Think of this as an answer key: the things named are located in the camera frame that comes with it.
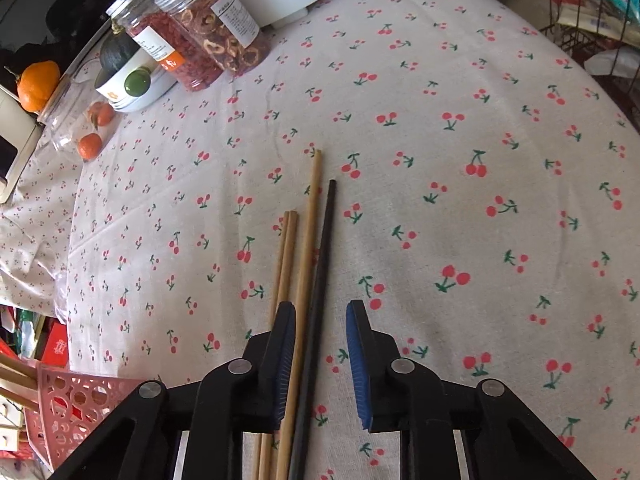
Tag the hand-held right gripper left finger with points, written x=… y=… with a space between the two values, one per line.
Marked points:
x=285 y=360

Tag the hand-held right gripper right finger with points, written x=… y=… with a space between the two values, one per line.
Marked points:
x=357 y=365

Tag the black chopstick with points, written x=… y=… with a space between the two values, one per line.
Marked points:
x=320 y=280

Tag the wooden chopstick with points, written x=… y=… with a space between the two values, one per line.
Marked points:
x=17 y=371
x=20 y=402
x=282 y=260
x=290 y=260
x=307 y=260
x=20 y=384

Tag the pink plastic basket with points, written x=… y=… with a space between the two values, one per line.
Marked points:
x=65 y=410

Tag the pale printed chopstick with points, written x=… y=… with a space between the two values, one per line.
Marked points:
x=12 y=432

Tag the cherry print tablecloth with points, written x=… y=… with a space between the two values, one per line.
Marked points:
x=425 y=210

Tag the red box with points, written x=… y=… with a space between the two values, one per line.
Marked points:
x=55 y=345

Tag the small orange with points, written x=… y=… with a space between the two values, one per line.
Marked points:
x=103 y=114
x=91 y=146

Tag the white ceramic bowl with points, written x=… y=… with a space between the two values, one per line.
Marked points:
x=120 y=97

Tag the jar of red berries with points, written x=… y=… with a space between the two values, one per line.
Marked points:
x=175 y=60

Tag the clear glass jar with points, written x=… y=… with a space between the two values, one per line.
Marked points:
x=62 y=130

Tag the jar of dried fruit rings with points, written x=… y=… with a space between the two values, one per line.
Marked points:
x=225 y=35

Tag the dark green pumpkin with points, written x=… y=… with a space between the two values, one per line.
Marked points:
x=117 y=52

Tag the cream air fryer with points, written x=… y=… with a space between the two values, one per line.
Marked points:
x=20 y=125

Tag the orange pumpkin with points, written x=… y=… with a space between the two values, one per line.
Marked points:
x=37 y=85

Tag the black microwave oven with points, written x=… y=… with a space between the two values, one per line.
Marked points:
x=50 y=10

